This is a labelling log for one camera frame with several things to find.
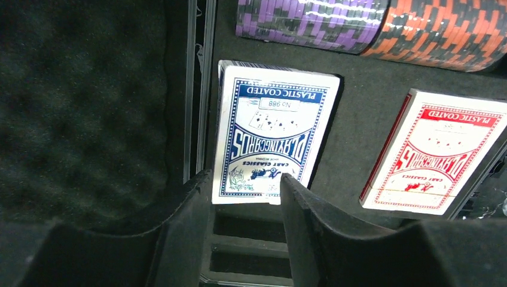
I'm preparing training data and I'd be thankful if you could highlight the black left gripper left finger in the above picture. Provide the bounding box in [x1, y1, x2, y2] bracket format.
[16, 170, 212, 286]

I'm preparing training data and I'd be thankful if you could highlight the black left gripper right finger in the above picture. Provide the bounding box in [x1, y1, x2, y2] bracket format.
[280, 173, 506, 286]

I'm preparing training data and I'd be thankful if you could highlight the blue playing card box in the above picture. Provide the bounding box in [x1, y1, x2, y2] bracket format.
[212, 60, 342, 205]

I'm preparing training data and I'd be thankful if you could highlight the red playing card box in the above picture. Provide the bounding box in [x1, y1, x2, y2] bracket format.
[359, 88, 506, 216]

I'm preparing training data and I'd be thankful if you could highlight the black poker set case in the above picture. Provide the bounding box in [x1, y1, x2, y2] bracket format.
[1, 1, 506, 286]

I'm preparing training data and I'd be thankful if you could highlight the purple black poker chip stack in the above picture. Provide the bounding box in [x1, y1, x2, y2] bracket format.
[236, 0, 390, 54]

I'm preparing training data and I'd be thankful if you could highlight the orange black poker chip stack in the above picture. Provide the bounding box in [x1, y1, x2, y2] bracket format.
[361, 0, 506, 72]

